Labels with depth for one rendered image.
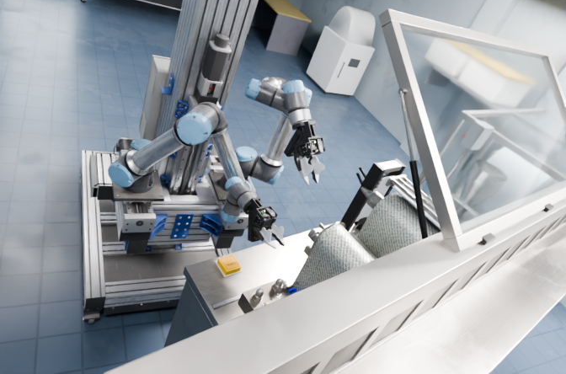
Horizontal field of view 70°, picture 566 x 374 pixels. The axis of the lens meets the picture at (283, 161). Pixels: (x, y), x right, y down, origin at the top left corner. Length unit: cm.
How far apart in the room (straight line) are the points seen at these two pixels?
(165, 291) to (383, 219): 135
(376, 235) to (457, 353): 57
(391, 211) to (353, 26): 489
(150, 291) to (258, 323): 183
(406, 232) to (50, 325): 185
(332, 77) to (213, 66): 448
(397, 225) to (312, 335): 91
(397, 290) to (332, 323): 16
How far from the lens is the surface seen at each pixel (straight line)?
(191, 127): 154
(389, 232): 148
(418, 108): 94
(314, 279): 144
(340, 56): 613
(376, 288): 72
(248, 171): 207
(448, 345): 108
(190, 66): 193
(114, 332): 251
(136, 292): 237
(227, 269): 162
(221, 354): 55
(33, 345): 248
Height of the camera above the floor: 211
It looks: 30 degrees down
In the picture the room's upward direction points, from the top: 23 degrees clockwise
